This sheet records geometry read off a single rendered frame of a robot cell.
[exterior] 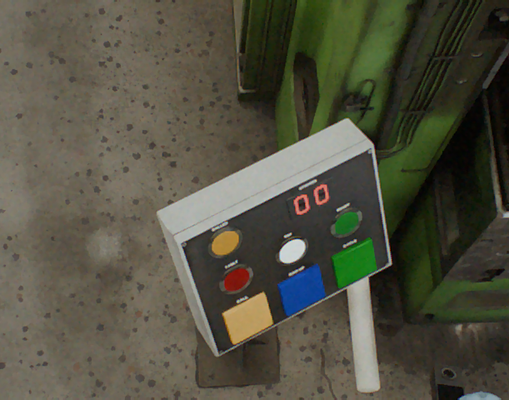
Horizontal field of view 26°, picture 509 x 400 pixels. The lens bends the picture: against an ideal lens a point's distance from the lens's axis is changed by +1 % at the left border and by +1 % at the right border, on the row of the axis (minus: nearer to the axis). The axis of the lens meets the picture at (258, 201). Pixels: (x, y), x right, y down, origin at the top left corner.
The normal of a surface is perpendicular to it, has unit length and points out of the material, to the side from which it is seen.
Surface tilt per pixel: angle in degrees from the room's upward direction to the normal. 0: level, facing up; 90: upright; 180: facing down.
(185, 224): 30
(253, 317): 60
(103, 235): 0
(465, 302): 0
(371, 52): 90
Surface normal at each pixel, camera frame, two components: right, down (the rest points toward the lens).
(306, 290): 0.45, 0.56
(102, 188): 0.07, -0.32
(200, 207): -0.18, -0.70
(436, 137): 0.07, 0.94
